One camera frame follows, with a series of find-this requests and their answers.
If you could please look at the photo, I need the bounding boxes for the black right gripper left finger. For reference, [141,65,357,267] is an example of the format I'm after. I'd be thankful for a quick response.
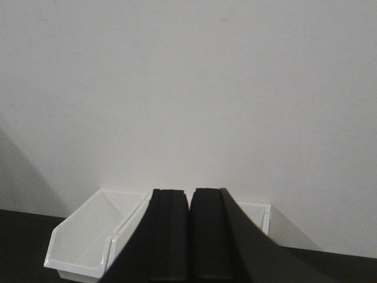
[100,189,188,282]

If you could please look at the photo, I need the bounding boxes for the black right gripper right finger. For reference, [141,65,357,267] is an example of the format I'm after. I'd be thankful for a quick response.
[190,188,376,282]

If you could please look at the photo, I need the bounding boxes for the right white storage bin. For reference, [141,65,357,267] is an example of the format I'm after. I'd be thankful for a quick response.
[237,202,272,235]

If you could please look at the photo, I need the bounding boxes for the white storage bin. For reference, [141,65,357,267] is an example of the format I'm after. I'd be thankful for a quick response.
[107,193,151,270]
[237,202,272,235]
[44,189,147,282]

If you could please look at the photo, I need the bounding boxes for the middle white storage bin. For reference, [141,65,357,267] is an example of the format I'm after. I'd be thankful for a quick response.
[107,193,151,270]

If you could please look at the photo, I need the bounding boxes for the left white storage bin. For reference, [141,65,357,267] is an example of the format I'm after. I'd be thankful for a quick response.
[44,189,147,282]

